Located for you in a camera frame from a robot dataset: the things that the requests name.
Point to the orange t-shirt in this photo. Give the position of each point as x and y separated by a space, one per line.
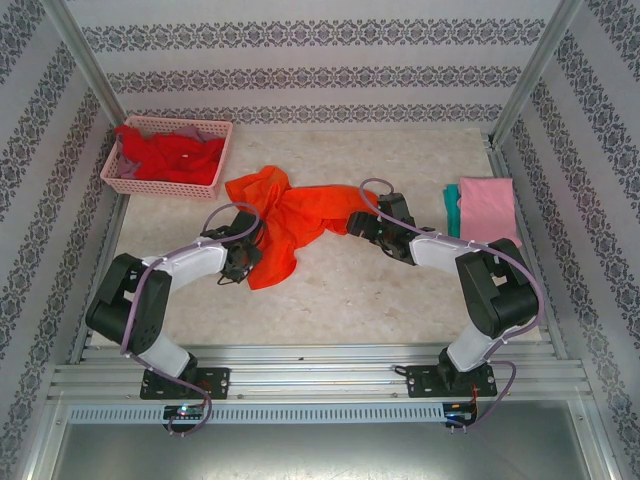
280 240

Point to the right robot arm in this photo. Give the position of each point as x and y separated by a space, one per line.
500 300

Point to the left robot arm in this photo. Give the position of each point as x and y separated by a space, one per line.
120 310

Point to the teal folded t-shirt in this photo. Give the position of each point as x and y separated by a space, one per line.
451 210

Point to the pink folded t-shirt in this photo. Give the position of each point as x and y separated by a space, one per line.
487 210

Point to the pink plastic basket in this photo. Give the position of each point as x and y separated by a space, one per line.
160 189

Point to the red t-shirt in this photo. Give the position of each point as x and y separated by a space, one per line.
165 160

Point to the grey sheet metal shelf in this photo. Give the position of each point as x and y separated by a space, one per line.
320 450

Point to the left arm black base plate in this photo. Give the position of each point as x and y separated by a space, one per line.
220 382

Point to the aluminium mounting rail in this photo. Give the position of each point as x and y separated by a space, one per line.
320 375

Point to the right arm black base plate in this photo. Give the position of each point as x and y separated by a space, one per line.
417 385

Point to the left aluminium side rail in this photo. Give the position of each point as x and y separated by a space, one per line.
97 280

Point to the aluminium side rail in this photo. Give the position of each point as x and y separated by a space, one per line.
97 280
545 310

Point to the right aluminium side rail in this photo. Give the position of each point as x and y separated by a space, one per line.
545 310

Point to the right aluminium frame post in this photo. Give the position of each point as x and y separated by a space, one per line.
535 65

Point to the aluminium frame post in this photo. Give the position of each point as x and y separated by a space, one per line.
85 65
535 65

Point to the left aluminium frame post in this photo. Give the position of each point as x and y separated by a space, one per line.
85 65

